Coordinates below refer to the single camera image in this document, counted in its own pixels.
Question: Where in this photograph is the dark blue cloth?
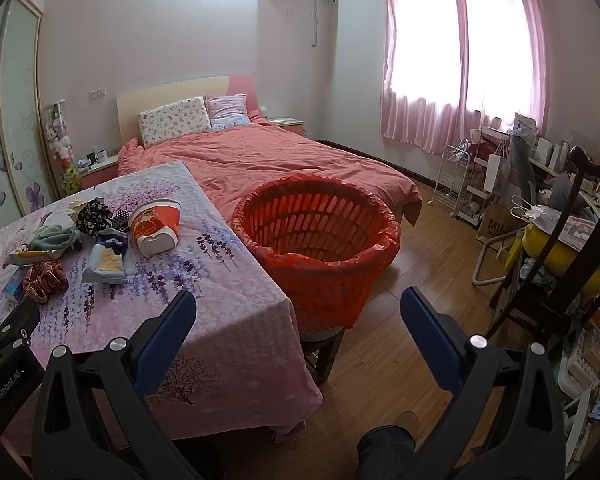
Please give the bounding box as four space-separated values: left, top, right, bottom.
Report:
96 229 129 257

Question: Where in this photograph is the beige and pink headboard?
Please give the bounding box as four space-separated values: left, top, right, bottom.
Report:
116 74 261 147

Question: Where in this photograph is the white plastic bag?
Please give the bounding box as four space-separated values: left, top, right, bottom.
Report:
511 195 567 226

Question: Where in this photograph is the white wire cart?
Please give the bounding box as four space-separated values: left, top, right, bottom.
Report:
431 143 474 217

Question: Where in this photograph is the pink curtain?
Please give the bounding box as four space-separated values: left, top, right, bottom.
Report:
379 0 469 155
457 0 557 132

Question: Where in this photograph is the white paper bag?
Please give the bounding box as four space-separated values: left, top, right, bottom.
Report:
484 154 512 195

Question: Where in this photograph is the striped pink pillow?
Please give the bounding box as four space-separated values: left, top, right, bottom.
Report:
203 92 254 132

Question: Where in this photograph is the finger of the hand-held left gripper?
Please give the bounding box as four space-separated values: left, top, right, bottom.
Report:
0 300 42 371

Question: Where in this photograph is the light green sock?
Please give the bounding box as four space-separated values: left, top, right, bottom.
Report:
30 225 68 251
55 230 83 255

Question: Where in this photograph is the white yellow wrapper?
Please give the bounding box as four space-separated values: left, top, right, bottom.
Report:
6 247 47 267

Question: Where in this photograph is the white shelf trolley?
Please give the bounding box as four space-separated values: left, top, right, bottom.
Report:
459 155 492 227

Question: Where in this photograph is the pink nightstand with book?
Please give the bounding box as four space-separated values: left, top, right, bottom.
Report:
267 116 307 137

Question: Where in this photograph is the yellow cushion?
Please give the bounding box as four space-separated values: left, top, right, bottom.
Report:
521 224 600 287

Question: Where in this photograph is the red and white paper bucket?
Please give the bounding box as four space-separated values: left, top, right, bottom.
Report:
129 199 182 259

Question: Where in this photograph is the yellow green plush toy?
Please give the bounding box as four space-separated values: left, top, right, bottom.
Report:
61 162 82 196

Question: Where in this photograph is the person's leg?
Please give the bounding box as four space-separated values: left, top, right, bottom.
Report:
357 424 417 480

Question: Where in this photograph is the light blue tube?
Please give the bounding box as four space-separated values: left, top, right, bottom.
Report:
2 270 31 303

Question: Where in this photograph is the bed with pink cover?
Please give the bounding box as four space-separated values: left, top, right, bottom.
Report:
117 119 424 227

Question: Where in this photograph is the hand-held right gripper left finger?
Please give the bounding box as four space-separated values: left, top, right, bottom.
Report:
30 289 221 480

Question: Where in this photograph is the table with floral cloth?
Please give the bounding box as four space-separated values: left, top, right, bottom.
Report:
0 160 326 445

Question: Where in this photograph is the brown paper bag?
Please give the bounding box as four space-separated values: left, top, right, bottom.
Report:
476 202 527 247

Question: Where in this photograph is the cluttered desk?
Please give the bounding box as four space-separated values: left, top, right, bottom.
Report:
472 112 600 211

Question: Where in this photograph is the plush toy tube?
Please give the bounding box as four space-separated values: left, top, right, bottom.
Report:
45 102 77 167

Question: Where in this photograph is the pink nightstand with mugs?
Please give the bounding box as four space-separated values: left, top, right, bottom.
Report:
76 154 120 192

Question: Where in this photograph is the black floral scrunchie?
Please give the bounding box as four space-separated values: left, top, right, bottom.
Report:
76 198 114 239

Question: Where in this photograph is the flower print sliding wardrobe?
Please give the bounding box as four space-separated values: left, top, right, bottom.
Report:
0 0 65 242

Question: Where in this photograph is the air conditioner pipe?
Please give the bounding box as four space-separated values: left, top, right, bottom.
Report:
311 0 337 49

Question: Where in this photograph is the white storage rack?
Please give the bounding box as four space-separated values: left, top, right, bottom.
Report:
559 329 600 462

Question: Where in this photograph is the dark wooden stool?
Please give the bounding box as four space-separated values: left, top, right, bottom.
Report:
300 329 349 387

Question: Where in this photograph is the floral print pillow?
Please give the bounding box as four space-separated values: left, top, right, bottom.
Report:
137 96 214 149

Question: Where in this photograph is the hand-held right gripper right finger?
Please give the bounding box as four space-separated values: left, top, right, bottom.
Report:
400 287 568 480

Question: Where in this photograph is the dark wooden chair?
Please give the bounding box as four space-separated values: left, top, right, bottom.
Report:
484 146 600 357

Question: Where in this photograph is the white tube frame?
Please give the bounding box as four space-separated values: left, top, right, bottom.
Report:
472 236 512 287

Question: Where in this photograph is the plaid scrunchie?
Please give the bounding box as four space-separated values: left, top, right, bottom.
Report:
22 260 69 304

